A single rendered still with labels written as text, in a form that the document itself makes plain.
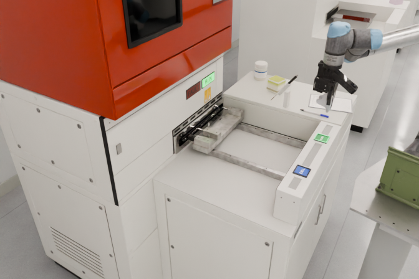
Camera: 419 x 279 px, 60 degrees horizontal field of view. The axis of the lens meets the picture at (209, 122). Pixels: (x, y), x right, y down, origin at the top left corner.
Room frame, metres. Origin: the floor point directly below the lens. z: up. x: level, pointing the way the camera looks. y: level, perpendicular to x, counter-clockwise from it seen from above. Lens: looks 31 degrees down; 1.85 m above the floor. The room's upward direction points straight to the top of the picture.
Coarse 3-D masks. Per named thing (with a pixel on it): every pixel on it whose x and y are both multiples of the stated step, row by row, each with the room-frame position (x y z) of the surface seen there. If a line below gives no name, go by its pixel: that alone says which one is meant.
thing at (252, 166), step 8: (192, 144) 1.43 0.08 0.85; (216, 152) 1.36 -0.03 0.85; (224, 160) 1.33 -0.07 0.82; (232, 160) 1.31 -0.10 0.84; (240, 160) 1.30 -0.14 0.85; (248, 168) 1.27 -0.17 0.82; (256, 168) 1.25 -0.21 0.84; (264, 168) 1.24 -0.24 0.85; (272, 176) 1.21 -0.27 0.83; (280, 176) 1.20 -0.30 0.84
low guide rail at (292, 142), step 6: (240, 126) 1.60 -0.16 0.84; (246, 126) 1.58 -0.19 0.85; (252, 126) 1.58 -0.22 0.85; (252, 132) 1.56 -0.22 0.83; (258, 132) 1.54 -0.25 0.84; (264, 132) 1.53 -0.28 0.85; (270, 132) 1.53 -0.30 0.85; (270, 138) 1.51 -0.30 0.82; (276, 138) 1.49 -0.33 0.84; (282, 138) 1.48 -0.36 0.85; (288, 138) 1.47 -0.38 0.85; (288, 144) 1.46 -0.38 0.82; (294, 144) 1.44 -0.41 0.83; (300, 144) 1.43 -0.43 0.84
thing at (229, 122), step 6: (228, 114) 1.66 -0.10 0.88; (222, 120) 1.59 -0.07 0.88; (228, 120) 1.59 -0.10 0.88; (234, 120) 1.59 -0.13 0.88; (240, 120) 1.62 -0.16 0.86; (216, 126) 1.53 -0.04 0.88; (222, 126) 1.53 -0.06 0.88; (228, 126) 1.53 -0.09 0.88; (234, 126) 1.56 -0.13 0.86; (222, 132) 1.48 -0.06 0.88; (228, 132) 1.51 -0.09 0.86; (210, 138) 1.43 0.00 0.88; (222, 138) 1.45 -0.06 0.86; (216, 144) 1.41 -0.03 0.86; (198, 150) 1.37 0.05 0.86; (204, 150) 1.35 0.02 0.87; (210, 150) 1.36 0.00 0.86
